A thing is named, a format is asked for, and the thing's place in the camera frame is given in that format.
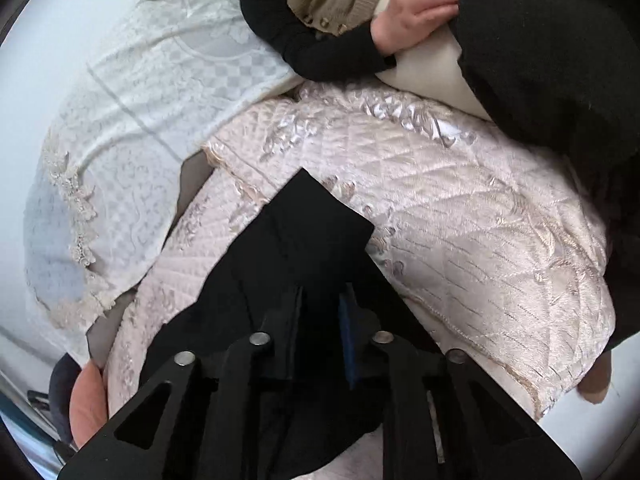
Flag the pink quilted sofa cover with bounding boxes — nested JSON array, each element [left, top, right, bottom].
[[102, 82, 616, 480]]

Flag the dark navy cushion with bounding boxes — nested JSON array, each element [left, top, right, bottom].
[[48, 352, 83, 446]]

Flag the another person's forearm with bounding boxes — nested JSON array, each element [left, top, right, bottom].
[[235, 0, 398, 83]]

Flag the grey sofa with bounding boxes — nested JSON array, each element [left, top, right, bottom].
[[87, 152, 218, 368]]

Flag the beige cushion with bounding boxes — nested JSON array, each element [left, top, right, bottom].
[[375, 0, 496, 123]]

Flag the salmon pink cushion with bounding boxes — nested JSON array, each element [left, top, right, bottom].
[[67, 360, 113, 448]]

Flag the black pants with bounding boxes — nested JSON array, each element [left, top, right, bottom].
[[137, 167, 446, 478]]

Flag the white lace sofa throw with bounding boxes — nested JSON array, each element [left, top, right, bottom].
[[22, 0, 301, 366]]

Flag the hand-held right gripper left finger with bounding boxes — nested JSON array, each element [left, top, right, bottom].
[[56, 285, 306, 480]]

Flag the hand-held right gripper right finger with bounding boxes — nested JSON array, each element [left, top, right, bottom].
[[337, 282, 583, 480]]

